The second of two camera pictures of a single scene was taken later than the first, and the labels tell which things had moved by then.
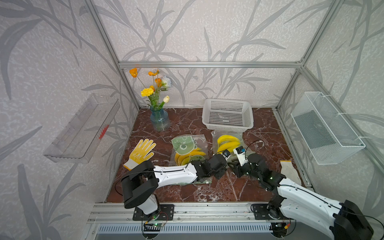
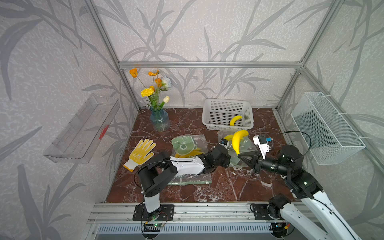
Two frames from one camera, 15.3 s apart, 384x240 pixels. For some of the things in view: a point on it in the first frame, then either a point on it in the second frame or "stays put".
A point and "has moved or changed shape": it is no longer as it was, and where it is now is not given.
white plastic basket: (227, 114) stays put
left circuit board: (155, 227) stays put
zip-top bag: (223, 140) has moved or changed shape
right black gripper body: (245, 171) → (272, 165)
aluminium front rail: (123, 212) stays put
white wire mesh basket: (329, 139) stays put
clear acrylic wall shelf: (76, 142) stays put
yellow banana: (230, 146) has moved or changed shape
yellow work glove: (140, 153) stays put
